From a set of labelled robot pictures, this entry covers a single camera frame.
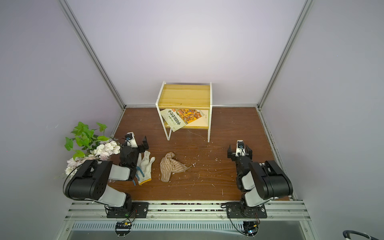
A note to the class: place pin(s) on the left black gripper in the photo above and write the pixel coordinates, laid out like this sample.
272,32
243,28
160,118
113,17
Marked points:
145,146

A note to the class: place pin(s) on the brown striped cloth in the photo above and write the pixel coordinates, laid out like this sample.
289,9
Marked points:
168,166

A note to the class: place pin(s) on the colourful China history picture book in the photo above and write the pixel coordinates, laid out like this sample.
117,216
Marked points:
179,118

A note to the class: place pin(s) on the white wooden two-tier bookshelf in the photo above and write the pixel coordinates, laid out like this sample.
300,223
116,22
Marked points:
185,96

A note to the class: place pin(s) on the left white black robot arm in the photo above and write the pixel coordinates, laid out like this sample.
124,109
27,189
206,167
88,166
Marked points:
90,182

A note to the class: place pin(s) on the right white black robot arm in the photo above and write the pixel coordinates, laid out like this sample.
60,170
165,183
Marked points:
258,182

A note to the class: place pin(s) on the white work glove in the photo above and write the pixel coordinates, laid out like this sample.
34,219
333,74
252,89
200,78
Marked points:
145,163

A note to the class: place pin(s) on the artificial flower bouquet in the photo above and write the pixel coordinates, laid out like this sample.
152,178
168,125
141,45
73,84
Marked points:
89,144

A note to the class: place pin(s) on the right small circuit board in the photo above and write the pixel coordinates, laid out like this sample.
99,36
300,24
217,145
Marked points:
250,229

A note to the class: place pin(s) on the small circuit board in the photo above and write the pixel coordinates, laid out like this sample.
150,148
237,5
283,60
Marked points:
123,228
250,229

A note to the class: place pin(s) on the left small circuit board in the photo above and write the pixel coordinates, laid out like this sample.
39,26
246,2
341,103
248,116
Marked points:
123,228

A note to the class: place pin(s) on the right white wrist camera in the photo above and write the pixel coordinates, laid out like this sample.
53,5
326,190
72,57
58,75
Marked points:
240,150

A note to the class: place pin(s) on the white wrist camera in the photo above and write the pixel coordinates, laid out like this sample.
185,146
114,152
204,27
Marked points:
240,150
130,140

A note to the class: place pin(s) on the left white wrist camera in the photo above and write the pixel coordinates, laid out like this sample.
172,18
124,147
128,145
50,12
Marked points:
130,140

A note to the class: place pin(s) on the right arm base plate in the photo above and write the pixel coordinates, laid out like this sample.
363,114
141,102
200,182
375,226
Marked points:
236,210

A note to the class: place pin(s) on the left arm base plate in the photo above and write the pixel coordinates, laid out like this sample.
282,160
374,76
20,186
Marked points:
132,210

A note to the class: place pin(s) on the aluminium front rail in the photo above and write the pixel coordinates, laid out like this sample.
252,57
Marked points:
190,211

